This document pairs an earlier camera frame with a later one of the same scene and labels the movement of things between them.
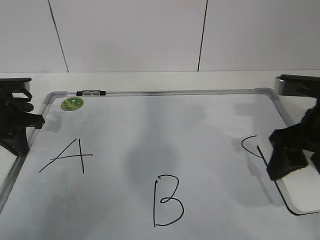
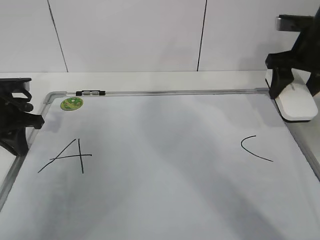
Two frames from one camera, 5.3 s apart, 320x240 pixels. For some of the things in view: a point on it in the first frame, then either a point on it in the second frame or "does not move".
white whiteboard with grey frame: x=154 y=164 does not move
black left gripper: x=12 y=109 does not move
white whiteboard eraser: x=301 y=190 -> x=297 y=103
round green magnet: x=72 y=103 does not move
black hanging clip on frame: x=91 y=93 does not move
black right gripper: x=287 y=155 -> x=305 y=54
